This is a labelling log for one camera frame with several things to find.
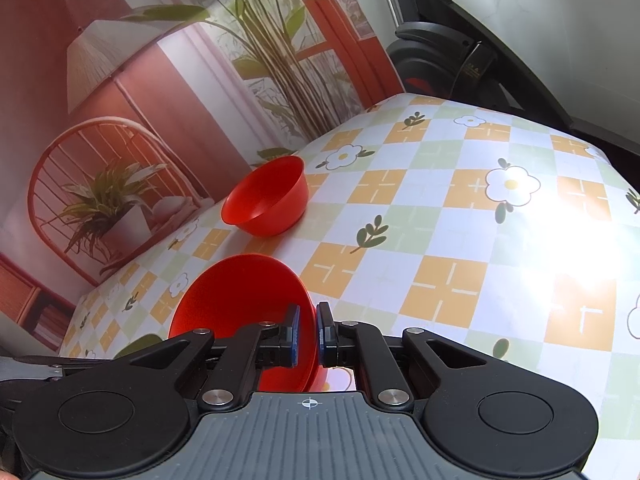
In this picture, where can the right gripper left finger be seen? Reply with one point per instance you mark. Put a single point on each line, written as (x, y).
(235, 365)

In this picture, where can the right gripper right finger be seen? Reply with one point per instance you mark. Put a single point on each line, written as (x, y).
(374, 358)

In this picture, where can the red bowl edge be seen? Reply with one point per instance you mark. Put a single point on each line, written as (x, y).
(252, 288)

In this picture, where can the green square plate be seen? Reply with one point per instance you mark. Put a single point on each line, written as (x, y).
(139, 344)

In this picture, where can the red bowl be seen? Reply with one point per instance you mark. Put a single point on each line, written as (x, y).
(269, 200)

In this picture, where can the checkered floral tablecloth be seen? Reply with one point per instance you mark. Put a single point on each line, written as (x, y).
(513, 238)

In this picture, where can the printed room backdrop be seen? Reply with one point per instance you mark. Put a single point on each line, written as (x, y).
(124, 122)

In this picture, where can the black exercise bike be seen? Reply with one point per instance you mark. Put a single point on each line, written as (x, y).
(441, 50)

